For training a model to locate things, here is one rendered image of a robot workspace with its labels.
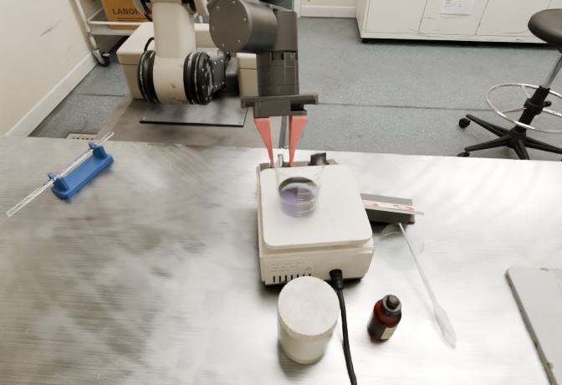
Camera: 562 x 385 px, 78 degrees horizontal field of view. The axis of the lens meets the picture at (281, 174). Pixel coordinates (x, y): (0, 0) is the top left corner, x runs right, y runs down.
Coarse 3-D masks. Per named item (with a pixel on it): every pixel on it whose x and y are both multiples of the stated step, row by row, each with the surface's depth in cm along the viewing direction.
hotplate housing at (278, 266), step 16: (256, 176) 48; (272, 256) 38; (288, 256) 38; (304, 256) 38; (320, 256) 38; (336, 256) 38; (352, 256) 39; (368, 256) 39; (272, 272) 40; (288, 272) 40; (304, 272) 40; (320, 272) 41; (336, 272) 40; (352, 272) 41; (336, 288) 39
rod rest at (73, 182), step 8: (96, 152) 58; (104, 152) 57; (88, 160) 58; (96, 160) 58; (104, 160) 58; (112, 160) 59; (80, 168) 56; (88, 168) 56; (96, 168) 56; (48, 176) 52; (72, 176) 55; (80, 176) 55; (88, 176) 55; (56, 184) 53; (64, 184) 52; (72, 184) 54; (80, 184) 54; (56, 192) 53; (64, 192) 53; (72, 192) 53
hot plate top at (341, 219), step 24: (336, 168) 45; (264, 192) 42; (336, 192) 42; (264, 216) 39; (336, 216) 39; (360, 216) 39; (264, 240) 37; (288, 240) 37; (312, 240) 37; (336, 240) 37; (360, 240) 37
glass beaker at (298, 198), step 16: (304, 144) 38; (272, 160) 36; (288, 160) 38; (304, 160) 39; (320, 160) 37; (288, 176) 34; (304, 176) 34; (320, 176) 35; (288, 192) 36; (304, 192) 36; (320, 192) 38; (288, 208) 38; (304, 208) 37
